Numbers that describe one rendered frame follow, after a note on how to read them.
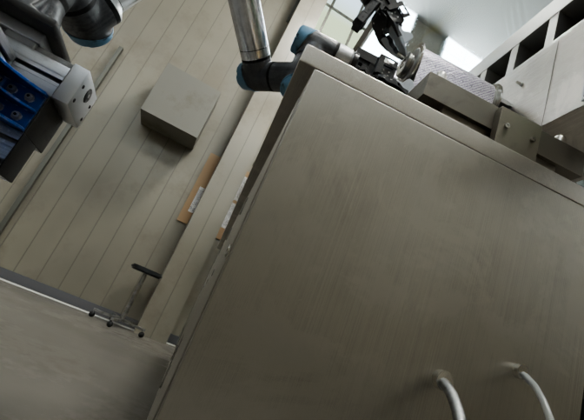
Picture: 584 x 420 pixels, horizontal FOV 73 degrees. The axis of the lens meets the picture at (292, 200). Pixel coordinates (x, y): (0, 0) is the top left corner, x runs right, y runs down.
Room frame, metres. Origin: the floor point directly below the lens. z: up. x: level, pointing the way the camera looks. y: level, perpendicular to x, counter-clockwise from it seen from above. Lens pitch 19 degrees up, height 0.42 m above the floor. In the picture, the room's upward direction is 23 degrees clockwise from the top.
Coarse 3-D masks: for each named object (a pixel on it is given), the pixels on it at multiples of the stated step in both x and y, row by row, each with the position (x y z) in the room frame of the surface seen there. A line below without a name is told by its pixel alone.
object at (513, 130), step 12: (504, 108) 0.67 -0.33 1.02; (504, 120) 0.67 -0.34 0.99; (516, 120) 0.67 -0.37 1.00; (528, 120) 0.67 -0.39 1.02; (492, 132) 0.68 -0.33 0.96; (504, 132) 0.67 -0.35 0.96; (516, 132) 0.67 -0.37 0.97; (528, 132) 0.67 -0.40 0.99; (540, 132) 0.68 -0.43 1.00; (504, 144) 0.67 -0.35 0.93; (516, 144) 0.67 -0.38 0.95; (528, 144) 0.68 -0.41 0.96; (528, 156) 0.68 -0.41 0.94
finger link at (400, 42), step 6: (390, 30) 0.89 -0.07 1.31; (402, 30) 0.89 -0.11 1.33; (390, 36) 0.90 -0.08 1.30; (396, 36) 0.88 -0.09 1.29; (402, 36) 0.89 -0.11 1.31; (408, 36) 0.89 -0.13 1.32; (396, 42) 0.90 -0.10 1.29; (402, 42) 0.89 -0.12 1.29; (402, 48) 0.90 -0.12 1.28; (402, 54) 0.91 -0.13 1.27
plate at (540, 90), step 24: (552, 48) 0.83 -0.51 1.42; (576, 48) 0.75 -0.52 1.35; (528, 72) 0.91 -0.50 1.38; (552, 72) 0.81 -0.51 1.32; (576, 72) 0.74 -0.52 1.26; (504, 96) 0.99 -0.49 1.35; (528, 96) 0.89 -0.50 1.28; (552, 96) 0.80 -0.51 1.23; (576, 96) 0.72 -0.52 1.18; (552, 120) 0.78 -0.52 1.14; (576, 120) 0.75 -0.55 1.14; (576, 144) 0.83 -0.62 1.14
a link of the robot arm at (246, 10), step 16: (240, 0) 0.74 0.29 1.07; (256, 0) 0.74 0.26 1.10; (240, 16) 0.76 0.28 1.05; (256, 16) 0.76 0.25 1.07; (240, 32) 0.80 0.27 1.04; (256, 32) 0.79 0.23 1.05; (240, 48) 0.83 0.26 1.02; (256, 48) 0.82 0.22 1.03; (240, 64) 0.89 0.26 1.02; (256, 64) 0.85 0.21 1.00; (240, 80) 0.90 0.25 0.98; (256, 80) 0.87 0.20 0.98
